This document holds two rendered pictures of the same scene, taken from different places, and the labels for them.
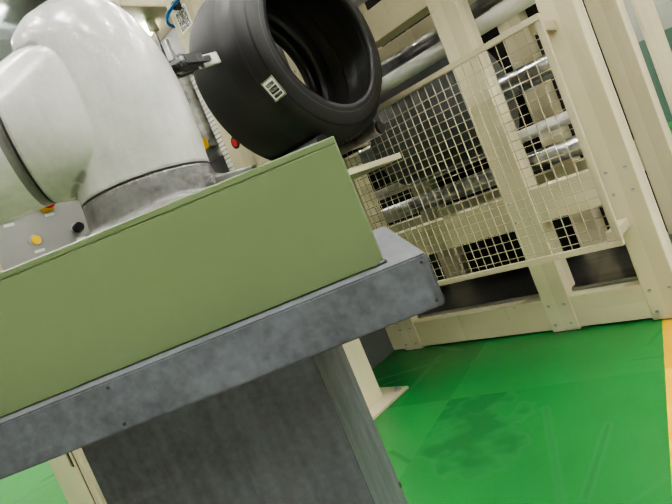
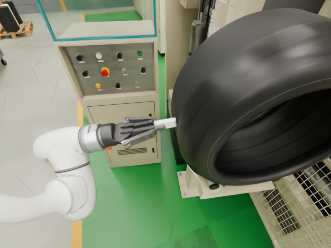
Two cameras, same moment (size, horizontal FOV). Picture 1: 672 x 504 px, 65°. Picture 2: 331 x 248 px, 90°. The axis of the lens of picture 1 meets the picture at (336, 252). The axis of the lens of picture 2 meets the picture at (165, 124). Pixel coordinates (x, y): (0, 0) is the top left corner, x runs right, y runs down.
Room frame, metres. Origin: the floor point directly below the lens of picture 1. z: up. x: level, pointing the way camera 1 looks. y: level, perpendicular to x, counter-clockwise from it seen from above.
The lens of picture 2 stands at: (1.15, -0.11, 1.58)
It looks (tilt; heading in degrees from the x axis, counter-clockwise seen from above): 45 degrees down; 37
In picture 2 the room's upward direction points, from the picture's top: straight up
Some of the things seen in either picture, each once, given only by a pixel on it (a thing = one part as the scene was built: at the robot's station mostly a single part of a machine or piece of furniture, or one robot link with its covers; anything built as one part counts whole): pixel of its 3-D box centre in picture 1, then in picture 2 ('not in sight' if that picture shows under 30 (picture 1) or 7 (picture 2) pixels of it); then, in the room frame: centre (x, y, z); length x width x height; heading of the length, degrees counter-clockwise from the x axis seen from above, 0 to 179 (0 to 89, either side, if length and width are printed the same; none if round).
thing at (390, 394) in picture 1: (360, 404); (192, 182); (1.91, 0.13, 0.01); 0.27 x 0.27 x 0.02; 45
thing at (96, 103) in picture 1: (102, 101); not in sight; (0.63, 0.18, 0.92); 0.18 x 0.16 x 0.22; 103
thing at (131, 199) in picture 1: (173, 203); not in sight; (0.63, 0.16, 0.78); 0.22 x 0.18 x 0.06; 81
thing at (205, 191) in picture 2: not in sight; (200, 160); (1.64, 0.04, 0.84); 0.36 x 0.09 x 0.06; 45
